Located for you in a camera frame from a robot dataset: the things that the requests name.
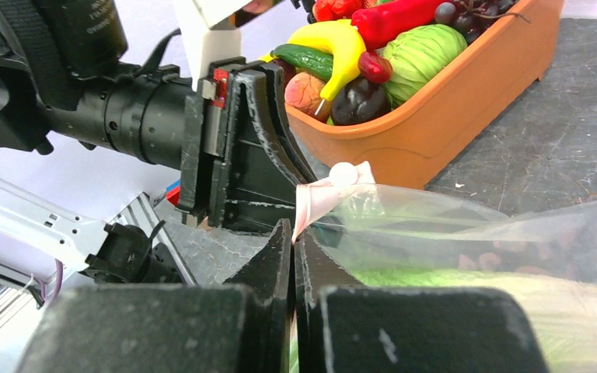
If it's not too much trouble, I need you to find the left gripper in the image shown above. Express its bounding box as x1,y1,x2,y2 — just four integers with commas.
177,61,316,232

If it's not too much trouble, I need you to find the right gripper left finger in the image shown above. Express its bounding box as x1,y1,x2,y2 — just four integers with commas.
16,219,293,372

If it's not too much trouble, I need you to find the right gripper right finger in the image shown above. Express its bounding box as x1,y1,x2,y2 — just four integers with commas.
294,231,548,372

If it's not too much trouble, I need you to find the clear zip top bag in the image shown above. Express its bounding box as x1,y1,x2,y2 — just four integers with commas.
290,161,597,373

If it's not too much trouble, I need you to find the green napa cabbage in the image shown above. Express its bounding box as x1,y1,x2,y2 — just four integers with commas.
354,268,597,372

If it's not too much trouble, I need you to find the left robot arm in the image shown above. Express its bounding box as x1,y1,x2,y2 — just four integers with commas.
0,1,316,233

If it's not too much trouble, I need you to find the peach fruit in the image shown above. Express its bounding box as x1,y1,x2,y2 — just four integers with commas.
285,71,330,123

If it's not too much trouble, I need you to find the blue toy brick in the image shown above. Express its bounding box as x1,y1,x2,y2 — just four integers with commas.
165,180,180,207

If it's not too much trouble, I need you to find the dark eggplant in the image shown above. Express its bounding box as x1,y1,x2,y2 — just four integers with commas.
330,76,392,126

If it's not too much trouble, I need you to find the green cucumber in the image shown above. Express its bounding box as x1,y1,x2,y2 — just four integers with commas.
271,44,333,82

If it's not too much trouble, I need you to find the orange plastic basket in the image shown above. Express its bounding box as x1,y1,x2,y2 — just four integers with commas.
287,0,564,189

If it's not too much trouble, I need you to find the yellow banana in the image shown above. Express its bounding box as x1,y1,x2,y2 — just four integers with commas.
263,19,366,101

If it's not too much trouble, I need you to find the red strawberries bunch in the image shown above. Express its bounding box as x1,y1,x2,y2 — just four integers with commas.
312,0,365,22

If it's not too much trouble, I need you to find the round green cabbage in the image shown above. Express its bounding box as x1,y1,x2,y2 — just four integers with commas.
382,24,467,108

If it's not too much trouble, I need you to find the dark grape bunch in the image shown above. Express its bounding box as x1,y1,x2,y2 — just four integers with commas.
435,0,530,45

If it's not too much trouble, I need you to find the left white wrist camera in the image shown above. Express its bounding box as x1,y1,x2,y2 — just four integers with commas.
172,0,279,92

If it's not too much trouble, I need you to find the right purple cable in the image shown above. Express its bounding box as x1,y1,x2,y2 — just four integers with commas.
30,260,65,305

